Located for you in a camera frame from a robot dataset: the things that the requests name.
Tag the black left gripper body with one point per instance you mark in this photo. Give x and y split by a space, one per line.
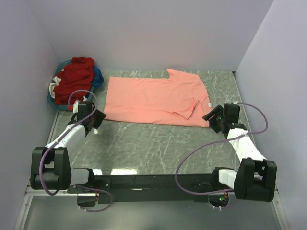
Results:
98 117

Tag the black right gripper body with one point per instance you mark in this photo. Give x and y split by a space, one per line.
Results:
213 116

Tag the pink t shirt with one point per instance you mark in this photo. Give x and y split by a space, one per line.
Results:
181 99

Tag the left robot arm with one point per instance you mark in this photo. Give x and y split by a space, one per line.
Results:
79 175

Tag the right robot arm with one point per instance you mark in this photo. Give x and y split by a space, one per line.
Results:
255 178

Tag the blue t shirt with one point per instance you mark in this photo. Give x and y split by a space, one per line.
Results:
98 79

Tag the red t shirt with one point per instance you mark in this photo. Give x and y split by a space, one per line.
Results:
75 76

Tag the teal laundry basket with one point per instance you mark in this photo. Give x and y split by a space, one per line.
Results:
51 100

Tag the white t shirt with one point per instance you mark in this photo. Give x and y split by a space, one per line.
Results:
55 82

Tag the black base beam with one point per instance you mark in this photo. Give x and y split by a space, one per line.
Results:
146 188

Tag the aluminium rail frame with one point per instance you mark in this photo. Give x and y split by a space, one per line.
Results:
50 165

